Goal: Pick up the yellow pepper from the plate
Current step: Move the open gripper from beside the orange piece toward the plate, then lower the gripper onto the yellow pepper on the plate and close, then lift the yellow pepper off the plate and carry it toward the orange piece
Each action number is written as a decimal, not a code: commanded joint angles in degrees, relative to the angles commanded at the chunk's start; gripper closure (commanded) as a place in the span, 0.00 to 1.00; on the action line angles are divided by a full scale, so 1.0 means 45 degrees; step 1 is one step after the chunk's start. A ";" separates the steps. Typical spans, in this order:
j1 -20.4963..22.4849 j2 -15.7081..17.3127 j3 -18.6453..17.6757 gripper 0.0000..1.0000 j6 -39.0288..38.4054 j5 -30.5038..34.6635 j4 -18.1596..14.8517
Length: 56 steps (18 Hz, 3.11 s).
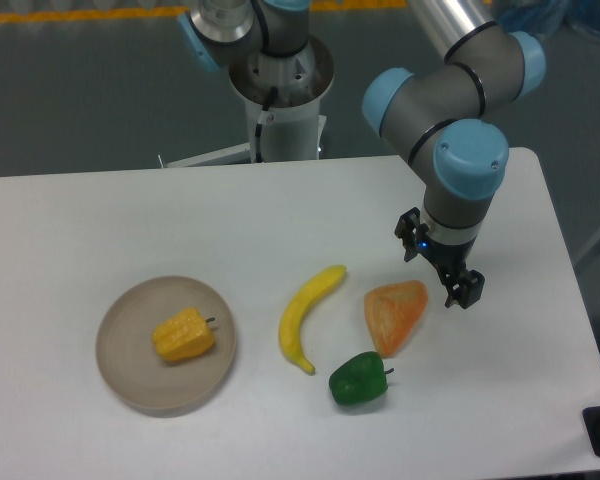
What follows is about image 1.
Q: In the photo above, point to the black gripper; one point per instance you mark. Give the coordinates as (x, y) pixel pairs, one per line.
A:
(446, 249)

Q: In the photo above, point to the yellow toy bell pepper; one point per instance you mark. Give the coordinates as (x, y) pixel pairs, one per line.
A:
(185, 335)

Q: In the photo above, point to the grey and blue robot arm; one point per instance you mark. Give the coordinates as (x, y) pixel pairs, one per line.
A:
(434, 122)

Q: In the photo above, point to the green toy bell pepper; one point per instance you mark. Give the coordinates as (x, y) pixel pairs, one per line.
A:
(359, 380)

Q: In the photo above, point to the beige round plate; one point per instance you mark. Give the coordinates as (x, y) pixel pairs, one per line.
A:
(132, 369)

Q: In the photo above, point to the orange toy fruit slice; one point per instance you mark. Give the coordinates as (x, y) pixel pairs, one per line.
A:
(392, 312)

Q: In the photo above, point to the yellow toy banana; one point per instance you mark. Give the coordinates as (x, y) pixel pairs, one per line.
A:
(309, 294)

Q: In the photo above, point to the blue plastic bag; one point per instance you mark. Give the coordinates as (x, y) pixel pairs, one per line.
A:
(544, 18)

